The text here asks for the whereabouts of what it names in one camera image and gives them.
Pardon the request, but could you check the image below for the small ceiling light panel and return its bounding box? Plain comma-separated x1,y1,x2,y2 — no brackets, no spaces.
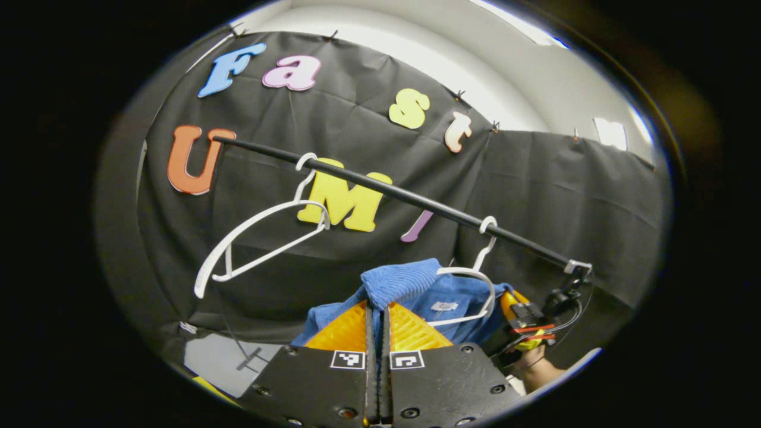
593,117,629,152

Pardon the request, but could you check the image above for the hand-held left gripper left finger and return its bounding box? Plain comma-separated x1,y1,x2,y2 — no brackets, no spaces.
238,300,379,428

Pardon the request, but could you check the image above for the blue garment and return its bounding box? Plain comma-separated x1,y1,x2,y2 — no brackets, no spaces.
291,257,519,349

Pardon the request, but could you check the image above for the black backdrop cloth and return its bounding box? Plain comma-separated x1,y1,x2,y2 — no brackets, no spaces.
95,27,672,369

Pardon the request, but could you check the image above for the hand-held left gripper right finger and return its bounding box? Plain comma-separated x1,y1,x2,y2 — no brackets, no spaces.
380,301,525,428

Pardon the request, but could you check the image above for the white plastic hanger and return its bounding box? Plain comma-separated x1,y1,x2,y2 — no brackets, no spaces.
427,215,500,328
194,152,332,300

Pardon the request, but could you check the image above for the large ceiling light panel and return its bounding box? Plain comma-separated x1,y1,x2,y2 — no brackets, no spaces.
468,0,570,49

